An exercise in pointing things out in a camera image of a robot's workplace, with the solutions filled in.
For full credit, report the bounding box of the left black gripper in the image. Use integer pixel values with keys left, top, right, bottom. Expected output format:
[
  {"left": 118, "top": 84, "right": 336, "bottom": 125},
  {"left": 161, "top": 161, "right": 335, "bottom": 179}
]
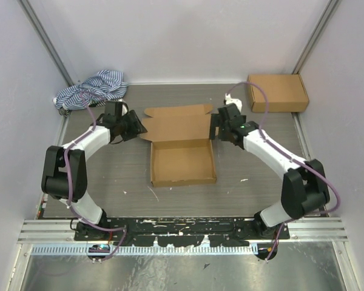
[{"left": 117, "top": 110, "right": 147, "bottom": 142}]

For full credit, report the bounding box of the brown cardboard box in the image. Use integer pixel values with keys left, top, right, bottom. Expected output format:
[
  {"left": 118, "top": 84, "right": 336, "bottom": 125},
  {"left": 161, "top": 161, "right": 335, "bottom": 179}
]
[
  {"left": 140, "top": 104, "right": 217, "bottom": 187},
  {"left": 246, "top": 74, "right": 309, "bottom": 113}
]

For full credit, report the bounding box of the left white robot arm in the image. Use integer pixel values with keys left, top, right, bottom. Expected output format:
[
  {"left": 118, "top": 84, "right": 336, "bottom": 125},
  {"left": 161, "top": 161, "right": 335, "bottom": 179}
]
[{"left": 41, "top": 101, "right": 147, "bottom": 241}]

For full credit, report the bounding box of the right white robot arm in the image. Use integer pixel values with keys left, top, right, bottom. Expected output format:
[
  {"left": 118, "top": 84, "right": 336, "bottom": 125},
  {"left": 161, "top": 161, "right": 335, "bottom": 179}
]
[{"left": 209, "top": 104, "right": 330, "bottom": 239}]

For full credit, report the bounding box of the folded brown cardboard box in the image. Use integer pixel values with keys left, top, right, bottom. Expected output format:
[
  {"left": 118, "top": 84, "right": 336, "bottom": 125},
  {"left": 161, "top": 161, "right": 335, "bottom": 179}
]
[{"left": 246, "top": 74, "right": 309, "bottom": 113}]

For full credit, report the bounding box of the blue striped cloth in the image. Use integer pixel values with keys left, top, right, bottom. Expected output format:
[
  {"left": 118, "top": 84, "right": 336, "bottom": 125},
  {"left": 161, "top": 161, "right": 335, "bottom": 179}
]
[{"left": 53, "top": 70, "right": 129, "bottom": 115}]

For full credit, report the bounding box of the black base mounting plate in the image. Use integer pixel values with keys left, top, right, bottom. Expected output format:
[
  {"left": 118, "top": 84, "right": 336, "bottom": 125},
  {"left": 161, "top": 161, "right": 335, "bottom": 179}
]
[{"left": 73, "top": 216, "right": 291, "bottom": 247}]

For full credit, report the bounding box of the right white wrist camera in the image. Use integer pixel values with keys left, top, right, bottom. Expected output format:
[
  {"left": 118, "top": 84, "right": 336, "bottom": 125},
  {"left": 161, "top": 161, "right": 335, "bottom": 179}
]
[{"left": 224, "top": 93, "right": 243, "bottom": 112}]

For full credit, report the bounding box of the slotted cable duct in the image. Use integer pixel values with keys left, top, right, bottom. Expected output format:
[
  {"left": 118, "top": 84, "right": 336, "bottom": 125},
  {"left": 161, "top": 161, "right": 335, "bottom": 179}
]
[{"left": 31, "top": 243, "right": 258, "bottom": 256}]

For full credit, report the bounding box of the aluminium front rail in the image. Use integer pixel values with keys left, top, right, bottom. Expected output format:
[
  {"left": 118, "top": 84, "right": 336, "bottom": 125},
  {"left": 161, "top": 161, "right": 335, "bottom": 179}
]
[{"left": 18, "top": 216, "right": 348, "bottom": 244}]

